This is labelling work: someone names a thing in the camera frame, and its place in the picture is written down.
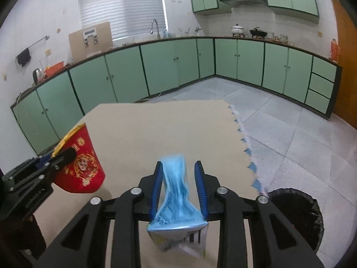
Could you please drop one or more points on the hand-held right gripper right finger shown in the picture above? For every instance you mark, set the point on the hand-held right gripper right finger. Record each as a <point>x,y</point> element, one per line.
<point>200,189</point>

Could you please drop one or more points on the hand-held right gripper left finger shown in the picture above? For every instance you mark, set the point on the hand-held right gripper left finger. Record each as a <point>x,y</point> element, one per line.
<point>156,189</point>

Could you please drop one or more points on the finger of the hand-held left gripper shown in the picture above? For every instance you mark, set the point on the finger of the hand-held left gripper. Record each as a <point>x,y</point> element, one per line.
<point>65,156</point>
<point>46,158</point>

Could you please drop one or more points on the light blue packet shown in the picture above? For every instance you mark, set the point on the light blue packet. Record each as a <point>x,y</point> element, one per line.
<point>175,189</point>

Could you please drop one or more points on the red and gold printed packet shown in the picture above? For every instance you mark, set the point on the red and gold printed packet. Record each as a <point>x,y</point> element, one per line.
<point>83,170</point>

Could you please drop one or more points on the bin with black liner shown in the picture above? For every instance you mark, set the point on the bin with black liner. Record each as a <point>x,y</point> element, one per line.
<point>295,215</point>

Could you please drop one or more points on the steel electric kettle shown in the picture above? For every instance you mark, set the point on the steel electric kettle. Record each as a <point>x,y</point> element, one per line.
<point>38,76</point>

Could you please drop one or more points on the orange plastic basin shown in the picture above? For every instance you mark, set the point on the orange plastic basin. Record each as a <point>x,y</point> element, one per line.
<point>54,69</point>

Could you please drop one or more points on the black hanging cloth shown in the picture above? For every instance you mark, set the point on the black hanging cloth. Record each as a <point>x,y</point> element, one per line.
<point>24,57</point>

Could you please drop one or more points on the green base cabinet row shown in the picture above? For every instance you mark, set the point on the green base cabinet row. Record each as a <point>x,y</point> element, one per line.
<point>125,69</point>

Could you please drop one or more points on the brown cardboard box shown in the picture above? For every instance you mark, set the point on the brown cardboard box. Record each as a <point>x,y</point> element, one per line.
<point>81,47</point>

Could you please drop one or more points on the green base cabinets with drawers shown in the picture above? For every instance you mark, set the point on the green base cabinets with drawers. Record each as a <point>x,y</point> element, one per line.
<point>251,58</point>

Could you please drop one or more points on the curved metal faucet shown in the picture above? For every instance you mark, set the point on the curved metal faucet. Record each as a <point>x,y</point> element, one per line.
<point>157,32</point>

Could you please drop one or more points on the utensil rack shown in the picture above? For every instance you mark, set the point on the utensil rack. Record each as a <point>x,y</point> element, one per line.
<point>185,32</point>

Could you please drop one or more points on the white window blind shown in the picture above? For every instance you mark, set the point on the white window blind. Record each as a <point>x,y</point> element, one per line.
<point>120,5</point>

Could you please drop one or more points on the white lidded pot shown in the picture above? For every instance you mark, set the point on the white lidded pot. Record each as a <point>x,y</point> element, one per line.
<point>237,30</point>

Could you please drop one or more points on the black wok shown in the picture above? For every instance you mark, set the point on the black wok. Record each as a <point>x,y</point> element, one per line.
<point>258,33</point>

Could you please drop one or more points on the glass jar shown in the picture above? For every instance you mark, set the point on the glass jar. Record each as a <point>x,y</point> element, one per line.
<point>270,36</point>
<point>284,38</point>

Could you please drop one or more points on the orange wooden door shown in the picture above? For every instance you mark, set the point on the orange wooden door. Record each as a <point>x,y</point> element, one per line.
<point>345,61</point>

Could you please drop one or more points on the orange thermos flask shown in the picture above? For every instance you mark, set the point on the orange thermos flask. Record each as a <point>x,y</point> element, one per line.
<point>333,48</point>

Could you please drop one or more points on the metal towel rail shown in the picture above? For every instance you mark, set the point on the metal towel rail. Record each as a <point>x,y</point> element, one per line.
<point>39,41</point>

